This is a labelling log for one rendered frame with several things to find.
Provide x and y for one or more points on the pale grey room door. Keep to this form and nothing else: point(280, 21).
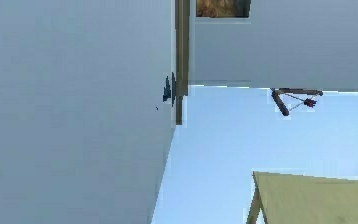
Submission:
point(80, 110)

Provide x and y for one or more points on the olive green table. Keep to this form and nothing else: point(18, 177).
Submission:
point(313, 200)

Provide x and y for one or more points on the olive wooden door frame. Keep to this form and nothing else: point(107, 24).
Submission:
point(182, 50)

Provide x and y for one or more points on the brown stick frame with red piece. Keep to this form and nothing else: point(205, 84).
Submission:
point(287, 98)

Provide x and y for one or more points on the brown framed wall picture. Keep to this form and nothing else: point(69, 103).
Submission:
point(220, 7)

